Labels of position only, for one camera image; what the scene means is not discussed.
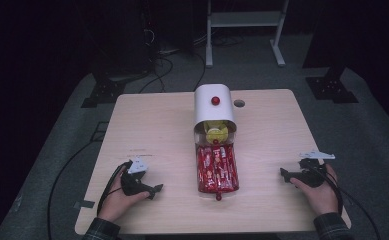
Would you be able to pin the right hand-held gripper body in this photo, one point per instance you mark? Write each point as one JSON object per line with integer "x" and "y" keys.
{"x": 312, "y": 175}

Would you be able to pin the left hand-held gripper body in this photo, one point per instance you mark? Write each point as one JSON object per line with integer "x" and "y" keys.
{"x": 132, "y": 181}

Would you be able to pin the person's right hand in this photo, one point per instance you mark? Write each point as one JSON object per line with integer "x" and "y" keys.
{"x": 322, "y": 196}

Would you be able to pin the person's left hand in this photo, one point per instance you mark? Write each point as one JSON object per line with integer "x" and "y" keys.
{"x": 115, "y": 203}

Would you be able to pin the red snack packet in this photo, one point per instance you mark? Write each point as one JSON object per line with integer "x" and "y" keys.
{"x": 232, "y": 166}
{"x": 204, "y": 170}
{"x": 219, "y": 168}

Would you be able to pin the grey tape strip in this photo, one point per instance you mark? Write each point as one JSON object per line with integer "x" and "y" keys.
{"x": 84, "y": 204}

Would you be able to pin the red snack packets tray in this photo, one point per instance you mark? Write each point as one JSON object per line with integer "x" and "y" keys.
{"x": 218, "y": 192}

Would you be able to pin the yellow round snack cup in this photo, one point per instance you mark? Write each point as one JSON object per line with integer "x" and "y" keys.
{"x": 217, "y": 135}
{"x": 214, "y": 124}

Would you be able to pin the black stand base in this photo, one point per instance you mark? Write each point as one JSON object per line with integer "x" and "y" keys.
{"x": 103, "y": 93}
{"x": 330, "y": 88}

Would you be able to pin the white metal desk frame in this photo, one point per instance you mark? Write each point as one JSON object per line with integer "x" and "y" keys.
{"x": 245, "y": 18}

